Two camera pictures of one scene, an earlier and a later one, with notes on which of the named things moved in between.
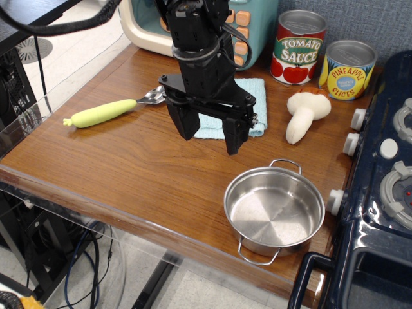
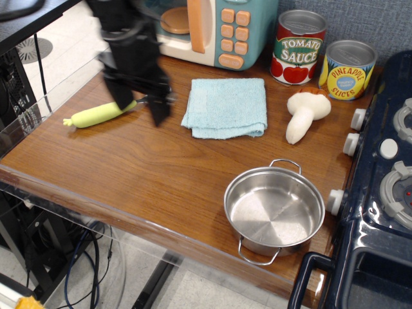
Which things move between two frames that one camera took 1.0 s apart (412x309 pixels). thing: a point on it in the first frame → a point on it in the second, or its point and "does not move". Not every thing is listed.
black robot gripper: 207,83 → 132,61
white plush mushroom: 306,105 does not move
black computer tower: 18,110 does not move
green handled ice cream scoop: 93,114 does not move
